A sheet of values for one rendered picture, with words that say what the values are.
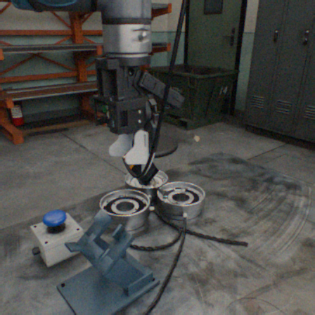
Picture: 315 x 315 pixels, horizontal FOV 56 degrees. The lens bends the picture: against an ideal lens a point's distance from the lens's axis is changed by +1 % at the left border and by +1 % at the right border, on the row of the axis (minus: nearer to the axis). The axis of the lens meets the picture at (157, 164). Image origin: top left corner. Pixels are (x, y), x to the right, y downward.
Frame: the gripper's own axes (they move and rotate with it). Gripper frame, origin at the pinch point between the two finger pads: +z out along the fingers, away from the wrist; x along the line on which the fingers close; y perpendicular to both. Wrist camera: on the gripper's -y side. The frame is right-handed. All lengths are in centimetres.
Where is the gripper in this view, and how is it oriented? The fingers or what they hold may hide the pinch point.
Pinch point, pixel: (141, 165)
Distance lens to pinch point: 56.9
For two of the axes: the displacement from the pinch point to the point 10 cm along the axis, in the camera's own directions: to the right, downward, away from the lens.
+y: -7.5, 2.7, -6.0
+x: 6.6, 3.1, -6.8
